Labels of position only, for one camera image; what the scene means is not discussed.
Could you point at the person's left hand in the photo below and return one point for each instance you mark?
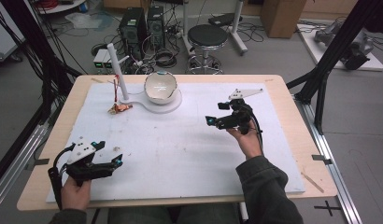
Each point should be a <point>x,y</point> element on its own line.
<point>76,196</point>

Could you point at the aluminium rail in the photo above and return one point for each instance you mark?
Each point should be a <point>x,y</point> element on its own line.
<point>333,168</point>
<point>15,165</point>

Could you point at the small black computer tower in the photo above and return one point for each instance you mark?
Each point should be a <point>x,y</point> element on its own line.
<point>156,26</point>

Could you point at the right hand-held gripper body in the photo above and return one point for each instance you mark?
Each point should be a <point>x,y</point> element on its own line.
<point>241,116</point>

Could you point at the grey machine on white platform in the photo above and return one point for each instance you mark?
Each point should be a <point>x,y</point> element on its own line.
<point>351,43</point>

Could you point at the black round stool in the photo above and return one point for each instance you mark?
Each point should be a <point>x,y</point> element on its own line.
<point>207,35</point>

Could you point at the white hook stand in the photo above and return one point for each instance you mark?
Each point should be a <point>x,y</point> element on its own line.
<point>118,68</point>

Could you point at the large black computer tower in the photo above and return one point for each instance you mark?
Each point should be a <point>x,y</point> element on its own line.
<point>133,29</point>

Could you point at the person's right hand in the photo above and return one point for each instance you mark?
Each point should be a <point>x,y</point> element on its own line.
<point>250,144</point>

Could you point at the white box with green display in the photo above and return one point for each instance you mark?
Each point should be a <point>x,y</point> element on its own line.
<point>99,59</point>
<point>108,61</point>

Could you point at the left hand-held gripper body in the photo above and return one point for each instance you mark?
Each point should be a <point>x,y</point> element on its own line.
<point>82,152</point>

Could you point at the white foam board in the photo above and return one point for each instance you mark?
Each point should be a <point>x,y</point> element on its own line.
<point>180,155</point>

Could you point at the black metal frame strut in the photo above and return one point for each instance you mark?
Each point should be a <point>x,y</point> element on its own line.
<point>333,53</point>
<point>31,46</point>

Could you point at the long wooden stick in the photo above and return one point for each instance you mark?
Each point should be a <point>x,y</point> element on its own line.
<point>312,183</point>

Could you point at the clear plastic bag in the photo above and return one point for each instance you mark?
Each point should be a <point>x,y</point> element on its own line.
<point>87,21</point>

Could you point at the white eggshell bowl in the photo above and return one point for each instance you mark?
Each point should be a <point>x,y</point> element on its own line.
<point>160,87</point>

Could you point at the brown cardboard box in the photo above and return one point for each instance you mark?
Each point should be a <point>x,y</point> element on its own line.
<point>281,17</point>

